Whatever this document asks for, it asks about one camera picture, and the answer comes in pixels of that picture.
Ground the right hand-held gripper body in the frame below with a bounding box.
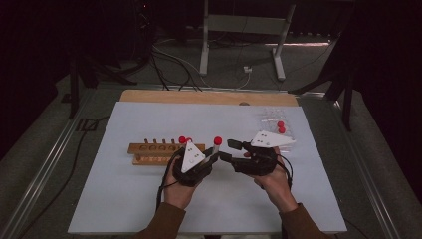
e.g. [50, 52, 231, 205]
[232, 129, 297, 177]

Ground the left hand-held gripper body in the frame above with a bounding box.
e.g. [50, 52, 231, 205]
[172, 140, 213, 187]

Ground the wooden test tube rack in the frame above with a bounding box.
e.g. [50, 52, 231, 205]
[126, 137, 207, 167]

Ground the clear plastic test tube rack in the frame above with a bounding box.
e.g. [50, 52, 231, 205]
[257, 107, 297, 154]

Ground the person's right hand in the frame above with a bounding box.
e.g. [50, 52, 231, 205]
[253, 147, 299, 214]

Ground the person's left hand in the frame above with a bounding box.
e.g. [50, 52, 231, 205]
[163, 161, 201, 211]

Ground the light grey board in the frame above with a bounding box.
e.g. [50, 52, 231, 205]
[67, 101, 348, 235]

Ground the black tripod stand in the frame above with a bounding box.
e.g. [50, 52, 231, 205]
[288, 33, 356, 132]
[68, 49, 138, 120]

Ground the right hand-held gripper black cable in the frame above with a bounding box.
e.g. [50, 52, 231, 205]
[275, 153, 295, 192]

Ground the hand-held gripper black cable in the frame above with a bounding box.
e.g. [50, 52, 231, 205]
[155, 147, 185, 212]
[275, 153, 295, 192]

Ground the left hand-held gripper black cable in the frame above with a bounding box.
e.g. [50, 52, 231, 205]
[155, 147, 185, 212]

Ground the white floor cable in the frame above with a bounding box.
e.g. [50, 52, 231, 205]
[152, 44, 252, 91]

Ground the black floor cable bundle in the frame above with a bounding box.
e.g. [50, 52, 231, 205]
[148, 43, 203, 93]

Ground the aluminium floor rail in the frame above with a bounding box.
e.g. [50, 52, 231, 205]
[331, 96, 402, 239]
[0, 88, 98, 239]

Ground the white metal stand frame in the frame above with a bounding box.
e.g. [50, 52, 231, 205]
[198, 0, 297, 82]

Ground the thin black floor cable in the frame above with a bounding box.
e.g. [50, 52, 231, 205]
[16, 114, 112, 239]

